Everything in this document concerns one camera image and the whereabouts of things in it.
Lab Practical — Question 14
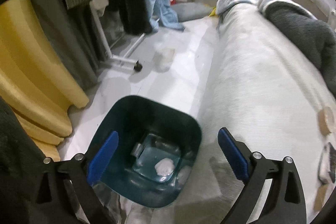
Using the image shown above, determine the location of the yellow curtain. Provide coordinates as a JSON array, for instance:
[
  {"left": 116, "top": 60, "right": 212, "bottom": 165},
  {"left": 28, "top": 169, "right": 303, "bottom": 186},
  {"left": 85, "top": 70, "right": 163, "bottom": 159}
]
[{"left": 1, "top": 0, "right": 89, "bottom": 161}]

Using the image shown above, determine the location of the dark grey fleece blanket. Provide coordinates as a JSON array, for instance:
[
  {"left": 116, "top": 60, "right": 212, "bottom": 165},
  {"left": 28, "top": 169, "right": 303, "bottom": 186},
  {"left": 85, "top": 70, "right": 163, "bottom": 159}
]
[{"left": 262, "top": 1, "right": 335, "bottom": 95}]

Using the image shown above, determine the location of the grey floor cushion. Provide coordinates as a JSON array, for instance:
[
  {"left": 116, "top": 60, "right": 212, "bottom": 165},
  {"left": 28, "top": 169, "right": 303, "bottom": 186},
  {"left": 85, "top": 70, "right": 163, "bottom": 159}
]
[{"left": 171, "top": 2, "right": 213, "bottom": 22}]

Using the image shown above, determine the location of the white clothes rack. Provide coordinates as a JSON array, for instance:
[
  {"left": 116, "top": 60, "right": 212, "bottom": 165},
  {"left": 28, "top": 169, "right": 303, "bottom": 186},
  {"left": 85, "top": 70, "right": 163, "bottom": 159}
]
[{"left": 89, "top": 3, "right": 146, "bottom": 72}]

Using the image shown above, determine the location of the grey bed mattress sheet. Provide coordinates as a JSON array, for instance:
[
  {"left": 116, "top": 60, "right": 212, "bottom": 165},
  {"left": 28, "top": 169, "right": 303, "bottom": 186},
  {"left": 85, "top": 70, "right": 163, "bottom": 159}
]
[{"left": 126, "top": 3, "right": 335, "bottom": 223}]

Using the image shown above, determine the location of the cardboard tape roll ring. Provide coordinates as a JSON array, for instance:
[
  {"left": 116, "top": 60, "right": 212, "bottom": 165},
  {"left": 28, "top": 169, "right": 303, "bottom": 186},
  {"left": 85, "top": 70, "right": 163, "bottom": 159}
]
[{"left": 318, "top": 106, "right": 336, "bottom": 136}]

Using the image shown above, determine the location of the yellow cloth on floor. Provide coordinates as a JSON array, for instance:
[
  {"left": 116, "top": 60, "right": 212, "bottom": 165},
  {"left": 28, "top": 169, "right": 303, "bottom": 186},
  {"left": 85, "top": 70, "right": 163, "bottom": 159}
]
[{"left": 209, "top": 7, "right": 217, "bottom": 16}]

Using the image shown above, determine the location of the white tissue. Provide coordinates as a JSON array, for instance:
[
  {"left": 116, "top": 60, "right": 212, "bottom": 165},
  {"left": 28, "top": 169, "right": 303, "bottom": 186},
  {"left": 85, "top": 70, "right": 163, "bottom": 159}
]
[{"left": 154, "top": 158, "right": 175, "bottom": 176}]

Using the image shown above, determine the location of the dark teal trash bin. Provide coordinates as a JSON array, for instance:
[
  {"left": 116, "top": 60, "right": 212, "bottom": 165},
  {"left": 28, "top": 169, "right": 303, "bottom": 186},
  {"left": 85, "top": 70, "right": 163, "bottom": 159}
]
[{"left": 88, "top": 96, "right": 202, "bottom": 208}]

